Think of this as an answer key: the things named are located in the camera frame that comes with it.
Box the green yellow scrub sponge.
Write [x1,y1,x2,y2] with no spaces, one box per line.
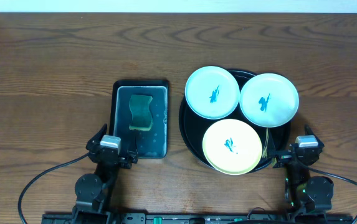
[129,95,153,131]

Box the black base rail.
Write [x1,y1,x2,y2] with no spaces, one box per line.
[41,212,353,224]

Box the black rectangular water tray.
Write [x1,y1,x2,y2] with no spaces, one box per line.
[109,80,169,159]

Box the pale green plate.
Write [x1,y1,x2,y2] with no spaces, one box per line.
[239,73,300,128]
[184,66,240,119]

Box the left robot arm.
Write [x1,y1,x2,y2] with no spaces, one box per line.
[72,124,138,224]

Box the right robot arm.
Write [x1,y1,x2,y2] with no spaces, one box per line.
[267,124,334,223]

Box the yellow plate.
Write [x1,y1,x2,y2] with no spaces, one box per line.
[202,119,263,175]

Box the round black serving tray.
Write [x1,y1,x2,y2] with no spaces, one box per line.
[178,68,292,174]

